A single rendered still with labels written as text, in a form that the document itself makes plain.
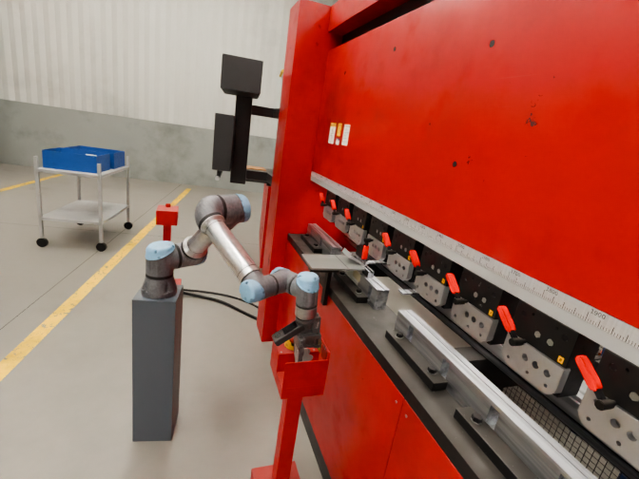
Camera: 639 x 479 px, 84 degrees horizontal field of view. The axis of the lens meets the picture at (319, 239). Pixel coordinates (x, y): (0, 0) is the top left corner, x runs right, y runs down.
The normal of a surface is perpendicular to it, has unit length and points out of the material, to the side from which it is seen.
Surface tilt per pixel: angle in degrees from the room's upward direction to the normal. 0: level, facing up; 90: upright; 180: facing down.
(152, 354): 90
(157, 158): 90
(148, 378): 90
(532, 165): 90
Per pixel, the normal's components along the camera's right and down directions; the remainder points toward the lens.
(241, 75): 0.19, 0.31
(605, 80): -0.94, -0.04
